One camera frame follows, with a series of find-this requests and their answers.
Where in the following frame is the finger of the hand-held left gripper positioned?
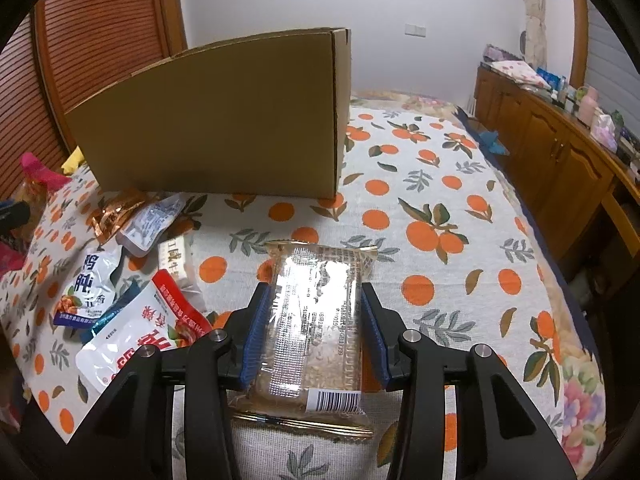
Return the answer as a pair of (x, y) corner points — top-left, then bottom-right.
(0, 202), (30, 233)

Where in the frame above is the clear bag of yellow snacks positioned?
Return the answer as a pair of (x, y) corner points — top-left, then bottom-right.
(12, 180), (56, 241)

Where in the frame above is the clear oat bar packet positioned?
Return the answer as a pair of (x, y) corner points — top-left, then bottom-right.
(227, 240), (378, 438)

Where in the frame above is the small white blue pouch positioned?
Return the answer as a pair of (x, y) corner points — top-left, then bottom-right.
(116, 196), (187, 256)

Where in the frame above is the pink folded cloth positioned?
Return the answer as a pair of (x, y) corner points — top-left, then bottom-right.
(492, 60), (551, 88)

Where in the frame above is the grey window blind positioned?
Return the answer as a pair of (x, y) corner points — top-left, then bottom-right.
(582, 0), (640, 126)

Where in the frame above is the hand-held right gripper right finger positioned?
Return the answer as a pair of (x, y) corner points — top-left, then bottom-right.
(361, 282), (581, 480)

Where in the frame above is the white snack bar packet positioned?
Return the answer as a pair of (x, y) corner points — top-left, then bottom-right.
(157, 234), (206, 311)

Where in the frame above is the purple cloth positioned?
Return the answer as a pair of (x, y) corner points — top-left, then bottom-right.
(482, 45), (521, 63)

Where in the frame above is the cardboard panel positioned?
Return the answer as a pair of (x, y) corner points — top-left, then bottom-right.
(64, 27), (352, 200)

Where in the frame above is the purple tissue pack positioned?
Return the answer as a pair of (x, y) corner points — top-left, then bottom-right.
(591, 114), (619, 152)

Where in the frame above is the copper foil snack wrapper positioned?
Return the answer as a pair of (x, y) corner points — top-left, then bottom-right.
(89, 189), (151, 246)

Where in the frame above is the floral quilt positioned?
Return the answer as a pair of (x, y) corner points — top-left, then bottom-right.
(550, 240), (608, 456)

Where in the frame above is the white pouch with blue print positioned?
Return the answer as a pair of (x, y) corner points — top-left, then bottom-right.
(52, 245), (123, 343)

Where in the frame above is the wooden louvered door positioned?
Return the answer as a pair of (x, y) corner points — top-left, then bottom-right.
(0, 0), (188, 201)

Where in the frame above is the pink bottle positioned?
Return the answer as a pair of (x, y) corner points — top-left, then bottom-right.
(577, 86), (601, 126)

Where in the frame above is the blue foil snack packet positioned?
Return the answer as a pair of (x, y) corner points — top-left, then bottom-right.
(80, 285), (151, 346)

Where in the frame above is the wooden sideboard cabinet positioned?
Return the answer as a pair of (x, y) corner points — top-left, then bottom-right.
(472, 62), (640, 281)

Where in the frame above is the white red snack pouch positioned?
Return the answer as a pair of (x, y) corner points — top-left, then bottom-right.
(75, 269), (213, 401)

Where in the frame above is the wooden window frame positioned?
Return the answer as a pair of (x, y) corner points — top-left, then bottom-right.
(570, 0), (592, 88)

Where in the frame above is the patterned curtain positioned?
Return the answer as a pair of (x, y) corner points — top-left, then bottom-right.
(517, 0), (547, 63)

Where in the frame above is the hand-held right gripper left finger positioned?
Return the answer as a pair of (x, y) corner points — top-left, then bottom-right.
(57, 282), (276, 480)

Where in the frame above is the blue cloth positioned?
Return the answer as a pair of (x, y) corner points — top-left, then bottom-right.
(477, 130), (510, 155)

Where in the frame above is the yellow cloth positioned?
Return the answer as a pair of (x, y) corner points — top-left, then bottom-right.
(61, 146), (88, 176)

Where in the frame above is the orange fruit print blanket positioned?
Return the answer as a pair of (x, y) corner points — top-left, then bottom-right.
(0, 91), (588, 480)

